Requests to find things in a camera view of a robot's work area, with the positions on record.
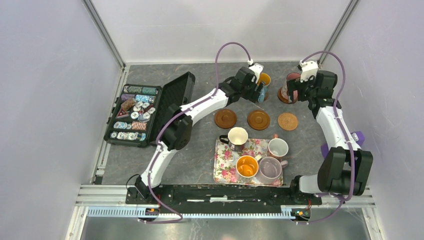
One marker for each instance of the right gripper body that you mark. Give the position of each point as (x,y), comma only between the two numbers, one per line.
(305,89)

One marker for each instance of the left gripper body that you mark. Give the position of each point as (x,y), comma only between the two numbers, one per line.
(248,92)

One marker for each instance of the blue mug yellow inside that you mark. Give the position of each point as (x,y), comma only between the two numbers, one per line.
(264,79)

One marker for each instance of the pink ghost mug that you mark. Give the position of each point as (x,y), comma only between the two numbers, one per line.
(291,77)

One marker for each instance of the wooden coaster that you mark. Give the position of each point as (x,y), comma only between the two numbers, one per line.
(262,98)
(258,120)
(225,118)
(283,99)

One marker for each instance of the cork coaster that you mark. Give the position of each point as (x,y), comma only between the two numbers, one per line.
(287,121)

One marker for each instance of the black mug cream inside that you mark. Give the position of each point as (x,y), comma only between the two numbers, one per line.
(236,139)

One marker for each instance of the white floral mug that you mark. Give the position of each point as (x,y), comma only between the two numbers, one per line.
(277,148)

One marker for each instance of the floral mug orange inside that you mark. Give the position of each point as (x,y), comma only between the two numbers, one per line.
(247,168)

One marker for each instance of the lilac mug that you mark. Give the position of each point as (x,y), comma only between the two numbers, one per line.
(270,170)

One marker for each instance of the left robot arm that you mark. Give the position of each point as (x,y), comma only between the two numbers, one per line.
(176,132)

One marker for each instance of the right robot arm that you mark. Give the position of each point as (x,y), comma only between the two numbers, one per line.
(346,167)

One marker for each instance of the purple metronome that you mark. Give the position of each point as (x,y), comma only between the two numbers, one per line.
(358,137)

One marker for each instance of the floral serving tray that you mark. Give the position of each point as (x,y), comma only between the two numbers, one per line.
(225,160)

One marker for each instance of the black poker chip case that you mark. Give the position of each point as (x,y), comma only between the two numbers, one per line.
(136,117)

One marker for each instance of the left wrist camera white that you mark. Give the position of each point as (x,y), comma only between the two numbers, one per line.
(256,68)

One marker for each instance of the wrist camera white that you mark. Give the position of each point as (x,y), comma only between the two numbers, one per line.
(256,68)
(308,69)

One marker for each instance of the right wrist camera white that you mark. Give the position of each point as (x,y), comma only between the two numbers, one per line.
(308,69)

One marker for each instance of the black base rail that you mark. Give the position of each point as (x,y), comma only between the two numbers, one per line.
(229,199)

